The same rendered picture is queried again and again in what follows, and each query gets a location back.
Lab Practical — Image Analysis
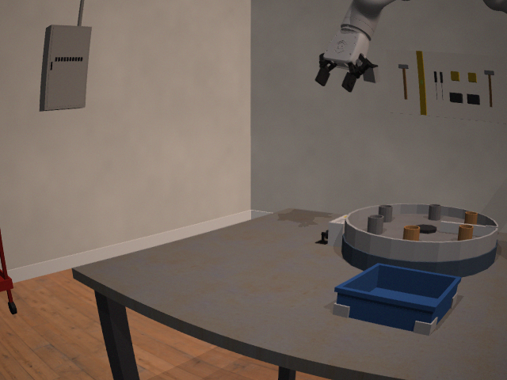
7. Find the blue plastic tray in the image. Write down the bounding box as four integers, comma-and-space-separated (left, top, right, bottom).
333, 263, 462, 336

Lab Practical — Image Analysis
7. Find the bronze bushing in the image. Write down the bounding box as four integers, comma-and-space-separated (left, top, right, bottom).
403, 226, 420, 241
464, 211, 478, 225
458, 225, 474, 241

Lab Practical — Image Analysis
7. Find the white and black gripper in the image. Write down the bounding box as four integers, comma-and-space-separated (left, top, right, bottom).
315, 27, 371, 92

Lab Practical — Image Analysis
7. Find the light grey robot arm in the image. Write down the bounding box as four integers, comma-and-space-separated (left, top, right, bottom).
341, 0, 507, 83

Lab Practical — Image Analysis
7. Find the grey metal bushing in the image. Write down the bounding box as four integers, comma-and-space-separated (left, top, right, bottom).
367, 215, 383, 235
379, 205, 393, 222
429, 204, 441, 221

